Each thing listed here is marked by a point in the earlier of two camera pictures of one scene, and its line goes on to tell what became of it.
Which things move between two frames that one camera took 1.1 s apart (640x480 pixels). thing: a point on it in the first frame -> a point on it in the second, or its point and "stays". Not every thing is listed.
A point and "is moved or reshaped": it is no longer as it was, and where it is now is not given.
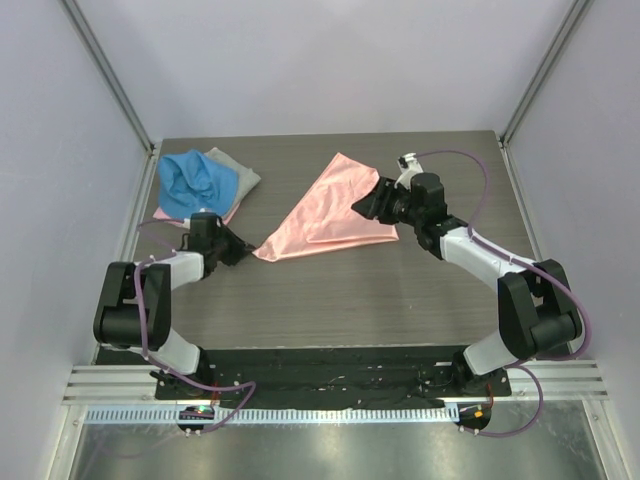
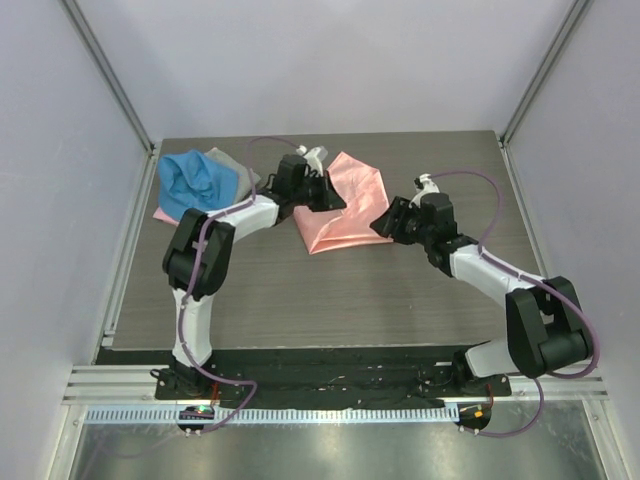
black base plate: (348, 377) stays
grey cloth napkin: (248, 178) stays
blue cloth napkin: (190, 181) stays
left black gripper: (239, 247) -> (330, 199)
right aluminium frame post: (573, 18) stays
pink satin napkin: (322, 218) is moved or reshaped
